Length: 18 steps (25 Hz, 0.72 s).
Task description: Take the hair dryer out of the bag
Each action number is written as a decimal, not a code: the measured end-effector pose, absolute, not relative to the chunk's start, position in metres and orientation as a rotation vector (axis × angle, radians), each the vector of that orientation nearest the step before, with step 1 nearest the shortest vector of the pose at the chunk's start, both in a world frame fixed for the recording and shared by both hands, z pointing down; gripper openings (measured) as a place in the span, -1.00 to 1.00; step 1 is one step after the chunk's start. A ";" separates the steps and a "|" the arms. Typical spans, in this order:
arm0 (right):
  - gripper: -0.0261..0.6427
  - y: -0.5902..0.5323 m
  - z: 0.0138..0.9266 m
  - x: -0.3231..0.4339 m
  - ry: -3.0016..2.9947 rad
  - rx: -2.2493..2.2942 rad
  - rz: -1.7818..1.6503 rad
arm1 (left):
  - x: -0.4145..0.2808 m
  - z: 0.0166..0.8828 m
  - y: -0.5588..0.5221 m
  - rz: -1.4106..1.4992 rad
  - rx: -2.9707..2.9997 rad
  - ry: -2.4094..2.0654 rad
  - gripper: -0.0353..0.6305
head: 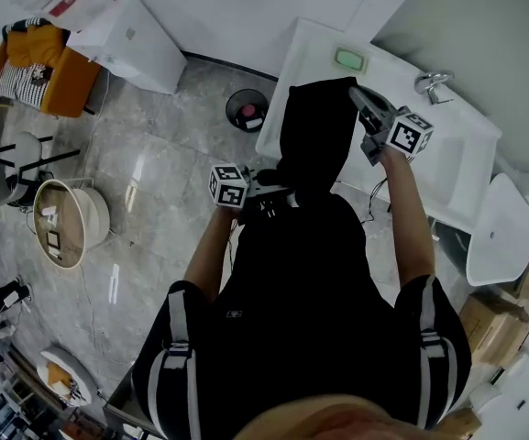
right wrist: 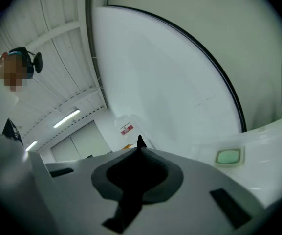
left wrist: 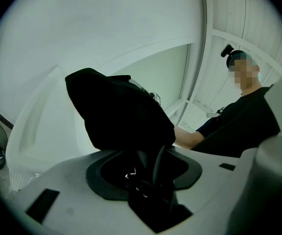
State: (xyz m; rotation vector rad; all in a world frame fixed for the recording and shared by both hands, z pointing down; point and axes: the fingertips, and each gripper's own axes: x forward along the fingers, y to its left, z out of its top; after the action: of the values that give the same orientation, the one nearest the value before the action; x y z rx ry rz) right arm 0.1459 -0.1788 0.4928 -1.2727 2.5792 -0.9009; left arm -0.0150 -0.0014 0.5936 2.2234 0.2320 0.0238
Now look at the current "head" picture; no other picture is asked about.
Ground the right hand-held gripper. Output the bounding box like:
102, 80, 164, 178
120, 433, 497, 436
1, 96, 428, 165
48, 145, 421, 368
347, 86, 435, 168

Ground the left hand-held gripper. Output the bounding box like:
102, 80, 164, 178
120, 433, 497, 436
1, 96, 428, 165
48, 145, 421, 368
207, 163, 295, 210

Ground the black fabric bag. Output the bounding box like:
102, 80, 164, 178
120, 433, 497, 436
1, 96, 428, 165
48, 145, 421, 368
275, 76, 361, 195

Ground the person's left forearm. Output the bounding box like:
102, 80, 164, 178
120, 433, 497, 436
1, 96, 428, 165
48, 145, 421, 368
183, 206, 242, 304

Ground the person's right forearm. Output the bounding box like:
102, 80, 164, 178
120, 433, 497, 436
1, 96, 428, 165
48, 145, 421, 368
378, 149, 435, 288

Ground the green soap bar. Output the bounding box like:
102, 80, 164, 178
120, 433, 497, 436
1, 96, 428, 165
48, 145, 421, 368
330, 43, 370, 74

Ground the chrome faucet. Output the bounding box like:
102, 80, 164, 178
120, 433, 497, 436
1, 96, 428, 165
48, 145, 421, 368
413, 70, 456, 106

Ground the black trash bin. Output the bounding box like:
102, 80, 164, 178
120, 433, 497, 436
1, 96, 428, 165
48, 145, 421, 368
225, 88, 270, 134

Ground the white sink vanity cabinet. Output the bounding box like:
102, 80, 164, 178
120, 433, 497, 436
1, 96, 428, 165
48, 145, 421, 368
254, 16, 503, 237

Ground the person's black clothed body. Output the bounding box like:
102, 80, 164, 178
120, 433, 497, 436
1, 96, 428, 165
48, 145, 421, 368
131, 190, 472, 440

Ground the round white coffee table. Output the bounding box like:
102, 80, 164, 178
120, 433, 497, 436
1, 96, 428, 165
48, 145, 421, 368
32, 178, 112, 270

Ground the white water dispenser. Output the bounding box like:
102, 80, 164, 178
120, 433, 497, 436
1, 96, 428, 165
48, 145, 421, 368
65, 0, 189, 95

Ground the orange sofa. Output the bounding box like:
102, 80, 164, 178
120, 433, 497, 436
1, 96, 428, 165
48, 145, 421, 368
0, 16, 104, 119

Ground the large cardboard box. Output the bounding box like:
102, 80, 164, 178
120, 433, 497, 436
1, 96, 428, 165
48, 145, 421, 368
457, 290, 529, 367

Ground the grey chair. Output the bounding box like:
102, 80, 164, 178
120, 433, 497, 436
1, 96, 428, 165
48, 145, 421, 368
0, 130, 82, 211

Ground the orange cushion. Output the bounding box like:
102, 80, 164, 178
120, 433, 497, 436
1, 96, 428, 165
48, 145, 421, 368
6, 24, 67, 68

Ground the white striped pillow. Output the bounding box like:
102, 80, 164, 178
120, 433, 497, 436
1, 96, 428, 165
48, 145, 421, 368
0, 60, 55, 108

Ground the grey cabinet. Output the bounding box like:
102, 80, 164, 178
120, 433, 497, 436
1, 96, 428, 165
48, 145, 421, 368
102, 364, 164, 437

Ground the white pet bed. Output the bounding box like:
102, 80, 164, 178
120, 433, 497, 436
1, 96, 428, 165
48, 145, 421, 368
36, 345, 99, 408

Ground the black striped cushion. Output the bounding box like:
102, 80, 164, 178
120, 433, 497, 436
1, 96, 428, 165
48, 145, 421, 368
1, 16, 50, 34

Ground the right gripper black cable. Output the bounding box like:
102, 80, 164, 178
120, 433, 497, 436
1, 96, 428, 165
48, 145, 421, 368
359, 176, 392, 225

